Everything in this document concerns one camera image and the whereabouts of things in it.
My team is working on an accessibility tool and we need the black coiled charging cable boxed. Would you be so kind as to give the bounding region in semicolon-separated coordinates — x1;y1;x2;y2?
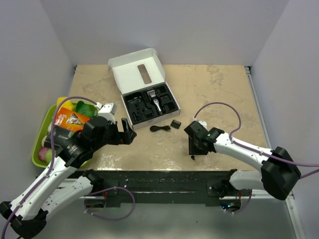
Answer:
149;125;172;132

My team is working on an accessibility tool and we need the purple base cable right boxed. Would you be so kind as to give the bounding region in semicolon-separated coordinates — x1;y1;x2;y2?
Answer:
224;191;253;215

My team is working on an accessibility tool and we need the pink ball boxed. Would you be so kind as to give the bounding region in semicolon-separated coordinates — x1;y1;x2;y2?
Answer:
38;147;49;161

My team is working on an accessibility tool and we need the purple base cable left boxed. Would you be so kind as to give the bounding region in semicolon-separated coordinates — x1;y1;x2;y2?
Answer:
84;186;136;220

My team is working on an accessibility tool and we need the white cardboard box lid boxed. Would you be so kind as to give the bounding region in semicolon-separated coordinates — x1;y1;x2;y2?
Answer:
108;48;168;129

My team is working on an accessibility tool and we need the light green ball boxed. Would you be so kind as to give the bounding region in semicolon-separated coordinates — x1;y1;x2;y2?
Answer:
44;149;52;164

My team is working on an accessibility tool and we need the green plastic tray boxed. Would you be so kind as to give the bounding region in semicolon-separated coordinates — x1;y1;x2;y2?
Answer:
31;101;98;168

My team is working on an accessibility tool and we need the black product box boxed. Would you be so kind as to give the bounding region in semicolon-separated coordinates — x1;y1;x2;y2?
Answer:
43;125;75;150

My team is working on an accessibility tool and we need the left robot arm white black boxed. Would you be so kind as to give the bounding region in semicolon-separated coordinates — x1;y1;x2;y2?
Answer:
0;116;137;239

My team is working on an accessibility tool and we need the green plush toy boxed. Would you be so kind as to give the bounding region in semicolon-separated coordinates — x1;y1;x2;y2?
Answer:
73;101;98;118

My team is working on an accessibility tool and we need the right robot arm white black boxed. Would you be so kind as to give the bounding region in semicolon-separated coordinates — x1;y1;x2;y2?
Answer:
184;121;301;201

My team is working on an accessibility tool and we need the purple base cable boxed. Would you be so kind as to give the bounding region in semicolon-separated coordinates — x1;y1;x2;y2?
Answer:
224;191;253;215
84;186;136;220

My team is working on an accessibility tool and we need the yellow plush toy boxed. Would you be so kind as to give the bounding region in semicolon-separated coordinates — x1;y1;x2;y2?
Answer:
56;97;74;110

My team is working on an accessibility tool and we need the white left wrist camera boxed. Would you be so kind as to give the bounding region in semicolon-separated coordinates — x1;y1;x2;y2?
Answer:
95;102;117;123

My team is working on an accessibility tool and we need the aluminium frame rail right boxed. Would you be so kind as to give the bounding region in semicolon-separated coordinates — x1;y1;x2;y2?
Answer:
244;66;306;239

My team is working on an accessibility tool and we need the black plastic insert tray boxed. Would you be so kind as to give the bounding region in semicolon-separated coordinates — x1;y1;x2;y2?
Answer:
122;83;180;129

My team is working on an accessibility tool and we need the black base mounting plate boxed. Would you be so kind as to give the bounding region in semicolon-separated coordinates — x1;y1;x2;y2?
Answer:
59;170;252;208

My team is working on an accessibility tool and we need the orange razor package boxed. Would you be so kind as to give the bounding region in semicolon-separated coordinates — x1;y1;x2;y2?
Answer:
54;108;90;132

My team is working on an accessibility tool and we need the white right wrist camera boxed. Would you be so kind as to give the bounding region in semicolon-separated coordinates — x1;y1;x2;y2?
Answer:
194;119;207;128

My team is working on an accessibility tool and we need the black silver hair clipper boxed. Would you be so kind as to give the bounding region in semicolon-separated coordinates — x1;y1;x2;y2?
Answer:
147;90;163;115

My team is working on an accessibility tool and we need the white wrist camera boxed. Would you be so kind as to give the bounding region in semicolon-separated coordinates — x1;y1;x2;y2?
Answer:
194;119;207;128
95;102;117;123

